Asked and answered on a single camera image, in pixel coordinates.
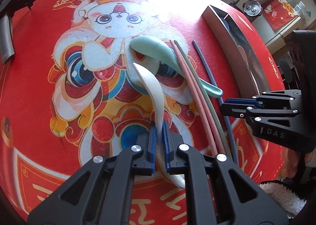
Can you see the electric rice cooker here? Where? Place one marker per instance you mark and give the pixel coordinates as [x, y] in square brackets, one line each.
[252, 8]

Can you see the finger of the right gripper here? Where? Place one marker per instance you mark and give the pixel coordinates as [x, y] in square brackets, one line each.
[236, 102]
[236, 110]

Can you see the white spoon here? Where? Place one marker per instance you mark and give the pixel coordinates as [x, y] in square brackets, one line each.
[156, 94]

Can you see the red printed table mat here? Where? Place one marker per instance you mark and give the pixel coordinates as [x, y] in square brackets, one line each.
[71, 91]

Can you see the green spoon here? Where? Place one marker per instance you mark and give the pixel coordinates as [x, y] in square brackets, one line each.
[157, 49]

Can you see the pink chopstick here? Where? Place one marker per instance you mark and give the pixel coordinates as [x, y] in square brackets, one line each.
[213, 136]
[197, 99]

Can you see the green chopstick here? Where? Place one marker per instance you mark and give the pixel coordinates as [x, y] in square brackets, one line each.
[217, 122]

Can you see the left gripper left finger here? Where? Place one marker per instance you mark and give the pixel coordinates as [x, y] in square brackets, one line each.
[120, 172]

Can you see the stainless steel utensil tray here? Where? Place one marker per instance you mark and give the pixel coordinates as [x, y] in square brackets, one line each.
[246, 68]

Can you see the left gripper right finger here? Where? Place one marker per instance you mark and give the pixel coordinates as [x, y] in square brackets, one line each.
[181, 158]

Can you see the red fridge cover cloth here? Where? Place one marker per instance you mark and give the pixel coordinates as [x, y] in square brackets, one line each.
[278, 13]

